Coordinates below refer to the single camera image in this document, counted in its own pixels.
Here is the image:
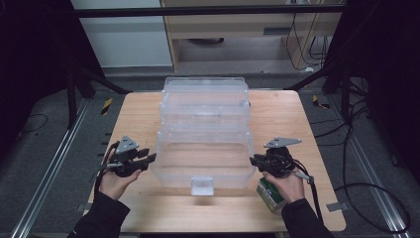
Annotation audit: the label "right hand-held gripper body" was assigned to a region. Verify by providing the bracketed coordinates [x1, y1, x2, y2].
[262, 137, 302, 179]

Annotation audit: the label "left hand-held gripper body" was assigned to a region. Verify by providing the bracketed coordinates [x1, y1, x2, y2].
[106, 135, 147, 179]

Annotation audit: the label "green cardboard box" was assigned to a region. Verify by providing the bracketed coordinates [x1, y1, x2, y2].
[256, 177, 286, 213]

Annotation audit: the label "clear plastic storage box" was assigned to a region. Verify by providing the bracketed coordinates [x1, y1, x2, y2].
[150, 76, 257, 197]

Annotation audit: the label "person's left hand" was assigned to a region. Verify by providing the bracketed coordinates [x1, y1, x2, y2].
[98, 169, 143, 201]

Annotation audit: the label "person's right hand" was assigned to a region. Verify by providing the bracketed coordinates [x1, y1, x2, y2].
[262, 170, 306, 203]

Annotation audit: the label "black yellow striped tape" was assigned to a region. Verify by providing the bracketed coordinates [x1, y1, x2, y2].
[311, 94, 331, 110]
[100, 97, 114, 116]

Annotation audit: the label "black metal stand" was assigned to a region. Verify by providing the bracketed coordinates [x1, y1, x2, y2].
[283, 62, 352, 123]
[63, 62, 133, 130]

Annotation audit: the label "white cabinet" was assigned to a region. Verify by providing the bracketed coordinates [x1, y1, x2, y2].
[69, 0, 173, 68]

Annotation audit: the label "light wooden desk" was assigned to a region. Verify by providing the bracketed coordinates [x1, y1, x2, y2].
[160, 0, 343, 72]

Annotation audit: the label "dark curtain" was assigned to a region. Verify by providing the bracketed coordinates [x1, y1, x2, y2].
[325, 0, 420, 182]
[0, 0, 104, 160]

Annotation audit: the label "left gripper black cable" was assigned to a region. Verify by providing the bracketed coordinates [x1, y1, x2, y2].
[93, 142, 121, 199]

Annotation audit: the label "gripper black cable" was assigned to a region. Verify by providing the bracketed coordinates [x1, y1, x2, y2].
[291, 160, 324, 220]
[93, 142, 121, 199]

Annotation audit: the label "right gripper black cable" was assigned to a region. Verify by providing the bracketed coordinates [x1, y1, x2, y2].
[291, 160, 324, 220]

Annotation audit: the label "tangled black floor cables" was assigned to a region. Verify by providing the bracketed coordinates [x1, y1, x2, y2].
[310, 97, 375, 148]

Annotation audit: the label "aluminium floor rail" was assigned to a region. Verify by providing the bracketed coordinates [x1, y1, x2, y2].
[330, 95, 412, 238]
[9, 98, 92, 238]

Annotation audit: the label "thin black floor cable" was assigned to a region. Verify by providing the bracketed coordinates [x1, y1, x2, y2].
[21, 113, 50, 134]

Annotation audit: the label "black looped floor cable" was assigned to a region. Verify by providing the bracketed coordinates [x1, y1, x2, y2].
[334, 182, 412, 234]

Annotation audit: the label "black cables under desk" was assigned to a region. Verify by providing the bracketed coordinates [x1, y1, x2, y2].
[285, 13, 331, 72]

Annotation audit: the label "black horizontal frame bar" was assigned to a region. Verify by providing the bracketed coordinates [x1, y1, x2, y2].
[70, 4, 346, 18]

